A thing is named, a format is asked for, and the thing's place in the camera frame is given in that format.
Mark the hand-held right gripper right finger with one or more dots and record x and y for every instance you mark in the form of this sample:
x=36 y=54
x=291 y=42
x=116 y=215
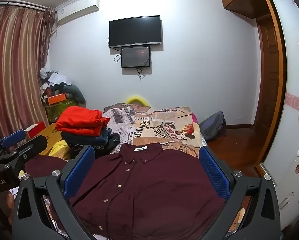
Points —
x=214 y=173

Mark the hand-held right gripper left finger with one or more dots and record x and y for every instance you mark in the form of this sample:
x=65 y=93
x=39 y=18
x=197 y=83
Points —
x=79 y=172

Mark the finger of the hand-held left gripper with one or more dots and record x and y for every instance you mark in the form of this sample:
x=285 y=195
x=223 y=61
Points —
x=35 y=145
x=13 y=137

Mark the maroon button-up shirt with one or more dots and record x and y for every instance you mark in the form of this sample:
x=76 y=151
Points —
x=144 y=192

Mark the red box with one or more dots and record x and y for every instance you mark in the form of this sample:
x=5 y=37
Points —
x=35 y=129

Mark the yellow cardboard box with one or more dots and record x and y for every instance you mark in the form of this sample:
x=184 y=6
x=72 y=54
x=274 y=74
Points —
x=49 y=137

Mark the yellow garment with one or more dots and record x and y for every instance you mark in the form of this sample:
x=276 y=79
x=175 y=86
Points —
x=59 y=150

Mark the folded navy garments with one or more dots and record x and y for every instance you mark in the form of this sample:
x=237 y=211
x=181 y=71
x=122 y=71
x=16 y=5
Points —
x=99 y=140

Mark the green box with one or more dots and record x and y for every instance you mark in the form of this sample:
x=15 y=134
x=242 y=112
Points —
x=58 y=111

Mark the grey backpack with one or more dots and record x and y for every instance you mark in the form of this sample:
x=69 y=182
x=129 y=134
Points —
x=212 y=127

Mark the orange box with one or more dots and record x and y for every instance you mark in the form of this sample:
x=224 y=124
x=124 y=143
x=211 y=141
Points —
x=55 y=98

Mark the folded red garment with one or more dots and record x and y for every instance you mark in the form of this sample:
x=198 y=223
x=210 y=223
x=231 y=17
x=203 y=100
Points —
x=79 y=120

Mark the striped red curtain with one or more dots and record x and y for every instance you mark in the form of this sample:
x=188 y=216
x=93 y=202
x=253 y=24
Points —
x=14 y=75

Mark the white crumpled cloth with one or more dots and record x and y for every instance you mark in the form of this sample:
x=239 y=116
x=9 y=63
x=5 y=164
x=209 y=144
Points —
x=57 y=78

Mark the printed newspaper-pattern blanket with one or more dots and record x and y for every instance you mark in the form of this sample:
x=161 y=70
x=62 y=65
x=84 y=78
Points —
x=164 y=125

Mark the white hard-shell suitcase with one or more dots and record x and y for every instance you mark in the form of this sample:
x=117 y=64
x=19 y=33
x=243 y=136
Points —
x=289 y=180

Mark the yellow plastic seat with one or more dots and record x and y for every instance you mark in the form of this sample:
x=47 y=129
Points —
x=137 y=100

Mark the wooden door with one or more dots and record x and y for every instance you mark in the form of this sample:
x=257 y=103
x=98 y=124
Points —
x=268 y=80

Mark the white sliding wardrobe door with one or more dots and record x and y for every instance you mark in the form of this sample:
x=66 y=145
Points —
x=293 y=80

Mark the white air conditioner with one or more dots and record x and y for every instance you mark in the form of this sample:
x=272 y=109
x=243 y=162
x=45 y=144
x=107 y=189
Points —
x=77 y=8

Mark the small black wall monitor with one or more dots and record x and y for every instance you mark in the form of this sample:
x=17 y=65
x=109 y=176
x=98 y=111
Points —
x=135 y=56

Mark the black wall television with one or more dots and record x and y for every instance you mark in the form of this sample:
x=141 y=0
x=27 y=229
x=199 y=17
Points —
x=135 y=31

